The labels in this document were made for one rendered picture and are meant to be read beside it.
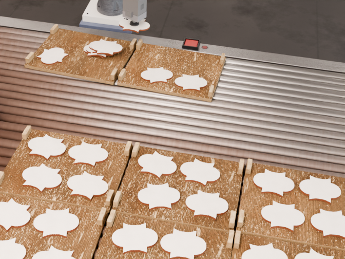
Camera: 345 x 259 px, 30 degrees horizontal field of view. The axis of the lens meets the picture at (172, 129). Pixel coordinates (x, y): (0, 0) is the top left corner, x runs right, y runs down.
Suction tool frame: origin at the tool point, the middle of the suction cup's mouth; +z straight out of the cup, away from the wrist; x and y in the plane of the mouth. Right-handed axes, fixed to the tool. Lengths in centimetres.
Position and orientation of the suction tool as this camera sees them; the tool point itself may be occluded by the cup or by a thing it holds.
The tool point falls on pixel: (134, 26)
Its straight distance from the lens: 289.2
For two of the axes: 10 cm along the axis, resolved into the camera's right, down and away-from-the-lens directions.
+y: 8.2, 3.8, -4.2
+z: -0.5, 7.9, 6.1
